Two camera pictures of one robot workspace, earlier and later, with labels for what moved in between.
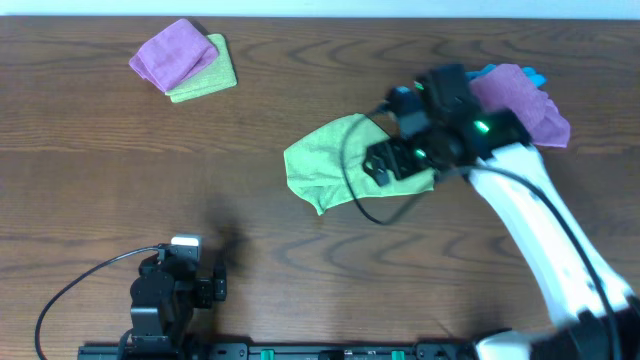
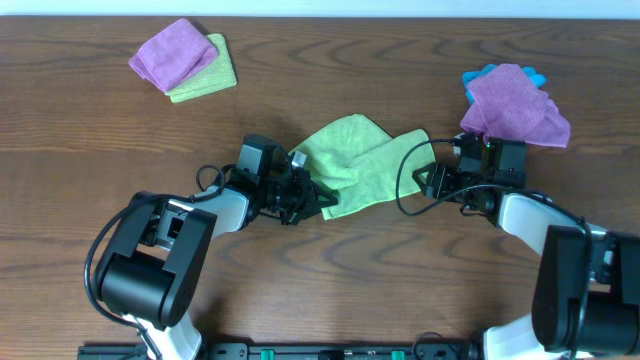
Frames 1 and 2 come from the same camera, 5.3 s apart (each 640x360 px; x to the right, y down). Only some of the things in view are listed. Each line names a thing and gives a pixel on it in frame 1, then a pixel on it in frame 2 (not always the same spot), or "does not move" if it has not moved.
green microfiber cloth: [326, 166] does not move
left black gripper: [218, 288] to [302, 198]
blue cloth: [538, 79] does not move
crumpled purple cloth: [509, 86] does not move
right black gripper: [397, 149] to [440, 177]
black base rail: [278, 351] does not move
